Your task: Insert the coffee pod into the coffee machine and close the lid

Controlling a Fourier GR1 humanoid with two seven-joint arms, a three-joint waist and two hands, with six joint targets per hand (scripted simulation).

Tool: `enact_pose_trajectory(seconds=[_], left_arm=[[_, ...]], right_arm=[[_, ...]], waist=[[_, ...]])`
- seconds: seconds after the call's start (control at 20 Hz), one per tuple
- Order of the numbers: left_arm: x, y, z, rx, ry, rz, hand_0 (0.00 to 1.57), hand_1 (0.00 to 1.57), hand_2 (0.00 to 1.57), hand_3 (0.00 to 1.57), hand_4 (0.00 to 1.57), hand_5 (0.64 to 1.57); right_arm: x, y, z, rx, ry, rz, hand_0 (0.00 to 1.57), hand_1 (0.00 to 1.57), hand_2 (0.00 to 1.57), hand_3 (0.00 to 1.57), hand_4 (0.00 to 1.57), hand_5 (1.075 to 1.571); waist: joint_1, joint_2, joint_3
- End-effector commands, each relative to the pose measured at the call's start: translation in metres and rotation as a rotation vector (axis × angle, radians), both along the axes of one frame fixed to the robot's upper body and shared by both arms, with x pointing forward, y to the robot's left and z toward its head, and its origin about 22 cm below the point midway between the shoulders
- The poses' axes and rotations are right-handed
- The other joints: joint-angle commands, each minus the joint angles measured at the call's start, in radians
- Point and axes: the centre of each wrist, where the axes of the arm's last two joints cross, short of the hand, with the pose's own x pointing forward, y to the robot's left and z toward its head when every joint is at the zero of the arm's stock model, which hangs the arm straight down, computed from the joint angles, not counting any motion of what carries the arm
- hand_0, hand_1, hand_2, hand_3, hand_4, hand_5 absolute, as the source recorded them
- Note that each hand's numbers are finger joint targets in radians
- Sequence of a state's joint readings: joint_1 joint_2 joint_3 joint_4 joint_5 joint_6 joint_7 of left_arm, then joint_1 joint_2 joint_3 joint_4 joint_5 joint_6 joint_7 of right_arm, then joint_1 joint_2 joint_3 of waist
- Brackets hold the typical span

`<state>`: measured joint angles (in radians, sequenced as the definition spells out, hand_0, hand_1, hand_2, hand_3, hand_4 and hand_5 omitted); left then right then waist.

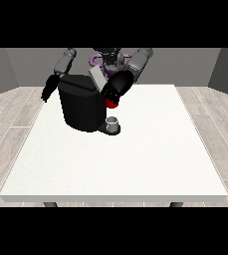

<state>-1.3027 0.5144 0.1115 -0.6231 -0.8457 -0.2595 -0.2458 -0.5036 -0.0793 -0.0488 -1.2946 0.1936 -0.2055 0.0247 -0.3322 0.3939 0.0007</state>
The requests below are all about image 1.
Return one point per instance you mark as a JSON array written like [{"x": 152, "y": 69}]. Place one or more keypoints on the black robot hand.
[
  {"x": 118, "y": 85},
  {"x": 49, "y": 85}
]

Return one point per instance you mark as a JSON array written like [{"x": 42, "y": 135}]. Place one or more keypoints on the red pod holder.
[{"x": 112, "y": 104}]

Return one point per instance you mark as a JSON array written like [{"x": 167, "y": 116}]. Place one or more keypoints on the pale grey machine lid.
[{"x": 97, "y": 77}]

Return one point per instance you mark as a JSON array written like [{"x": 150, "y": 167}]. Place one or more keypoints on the black coffee machine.
[{"x": 80, "y": 106}]

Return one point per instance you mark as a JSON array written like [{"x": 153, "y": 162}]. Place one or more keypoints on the grey trunk with purple rings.
[{"x": 108, "y": 60}]

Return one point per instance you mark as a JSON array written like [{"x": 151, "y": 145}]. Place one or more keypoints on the small grey cup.
[{"x": 112, "y": 124}]

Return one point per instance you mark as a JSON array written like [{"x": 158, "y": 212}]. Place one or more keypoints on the dark table leg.
[
  {"x": 50, "y": 204},
  {"x": 176, "y": 204}
]

